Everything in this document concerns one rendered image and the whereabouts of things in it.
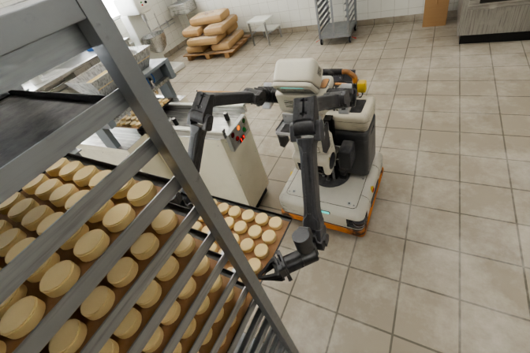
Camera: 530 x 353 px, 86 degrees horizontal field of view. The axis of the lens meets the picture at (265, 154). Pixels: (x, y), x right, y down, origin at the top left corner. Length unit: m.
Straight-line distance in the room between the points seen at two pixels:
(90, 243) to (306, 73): 1.08
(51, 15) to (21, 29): 0.03
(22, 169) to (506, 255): 2.24
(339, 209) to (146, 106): 1.65
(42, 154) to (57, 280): 0.20
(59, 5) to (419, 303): 1.96
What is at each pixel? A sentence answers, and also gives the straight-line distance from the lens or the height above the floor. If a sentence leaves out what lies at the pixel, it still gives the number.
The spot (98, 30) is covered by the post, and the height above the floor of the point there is 1.77.
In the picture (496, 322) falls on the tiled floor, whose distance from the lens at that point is 2.05.
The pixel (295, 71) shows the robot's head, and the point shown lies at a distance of 1.38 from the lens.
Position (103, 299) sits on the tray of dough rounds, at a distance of 0.59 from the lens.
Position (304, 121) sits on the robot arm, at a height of 1.29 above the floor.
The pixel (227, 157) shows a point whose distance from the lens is 1.91.
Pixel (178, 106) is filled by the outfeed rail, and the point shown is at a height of 0.88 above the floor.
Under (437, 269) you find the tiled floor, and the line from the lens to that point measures 2.10.
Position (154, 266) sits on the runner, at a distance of 0.57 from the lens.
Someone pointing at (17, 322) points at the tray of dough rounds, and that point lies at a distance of 0.54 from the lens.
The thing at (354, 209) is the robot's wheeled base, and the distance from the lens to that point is 1.95.
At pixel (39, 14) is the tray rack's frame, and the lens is 0.40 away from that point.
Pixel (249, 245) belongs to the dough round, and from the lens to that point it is 1.05.
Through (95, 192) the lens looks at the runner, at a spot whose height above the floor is 1.60.
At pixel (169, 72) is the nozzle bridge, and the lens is 2.47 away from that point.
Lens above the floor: 1.83
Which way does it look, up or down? 39 degrees down
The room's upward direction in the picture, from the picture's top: 18 degrees counter-clockwise
